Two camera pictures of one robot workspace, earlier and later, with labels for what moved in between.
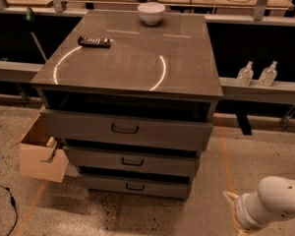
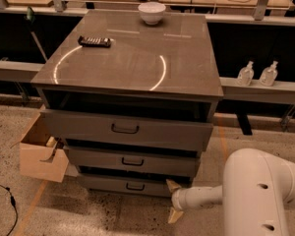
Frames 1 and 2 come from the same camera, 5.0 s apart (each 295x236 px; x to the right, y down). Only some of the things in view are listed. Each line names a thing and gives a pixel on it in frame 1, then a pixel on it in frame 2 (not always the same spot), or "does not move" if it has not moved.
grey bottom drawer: (164, 187) does not move
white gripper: (242, 208) -> (178, 199)
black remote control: (99, 42) does not move
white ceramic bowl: (151, 12) does not move
